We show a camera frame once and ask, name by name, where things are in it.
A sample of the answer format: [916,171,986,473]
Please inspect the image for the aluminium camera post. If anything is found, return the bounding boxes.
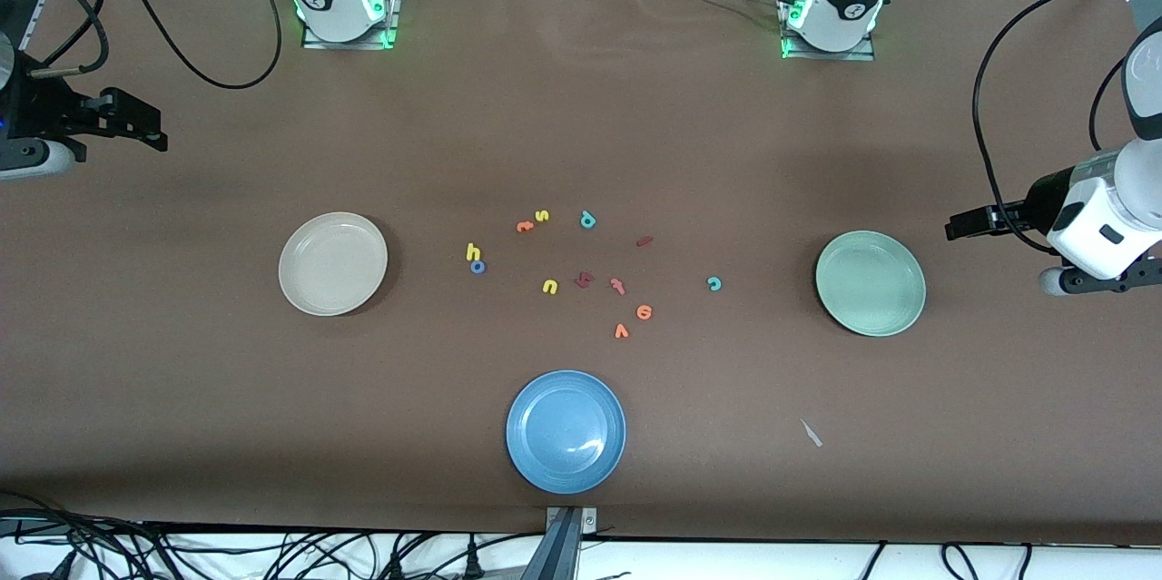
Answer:
[519,506,600,580]

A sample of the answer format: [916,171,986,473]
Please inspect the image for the brown table cover sheet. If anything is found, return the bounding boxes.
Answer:
[0,0,1162,546]

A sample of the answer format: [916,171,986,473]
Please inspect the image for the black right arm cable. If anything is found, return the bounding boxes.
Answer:
[27,0,284,91]

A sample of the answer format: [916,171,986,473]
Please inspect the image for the tangled black floor cables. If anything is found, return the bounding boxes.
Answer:
[0,489,546,580]

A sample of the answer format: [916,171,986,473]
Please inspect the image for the beige round plate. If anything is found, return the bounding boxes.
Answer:
[278,211,389,318]

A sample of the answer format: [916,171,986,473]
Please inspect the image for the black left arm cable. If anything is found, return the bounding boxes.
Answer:
[971,0,1162,254]

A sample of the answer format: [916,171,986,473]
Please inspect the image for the black floor cable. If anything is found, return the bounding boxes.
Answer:
[853,542,889,580]
[940,542,983,580]

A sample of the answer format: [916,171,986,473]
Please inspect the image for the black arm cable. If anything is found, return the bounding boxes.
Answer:
[971,0,1162,254]
[27,0,284,91]

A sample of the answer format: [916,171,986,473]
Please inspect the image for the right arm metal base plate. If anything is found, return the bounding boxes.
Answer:
[301,0,401,51]

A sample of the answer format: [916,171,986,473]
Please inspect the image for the blue round plate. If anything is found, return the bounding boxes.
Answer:
[505,369,627,496]

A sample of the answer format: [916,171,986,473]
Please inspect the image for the aluminium table edge rail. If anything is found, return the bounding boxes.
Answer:
[14,0,69,64]

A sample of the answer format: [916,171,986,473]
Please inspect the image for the pale green round plate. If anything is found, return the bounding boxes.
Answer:
[814,230,928,338]

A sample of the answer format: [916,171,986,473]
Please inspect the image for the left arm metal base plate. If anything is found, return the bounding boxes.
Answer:
[779,0,877,62]

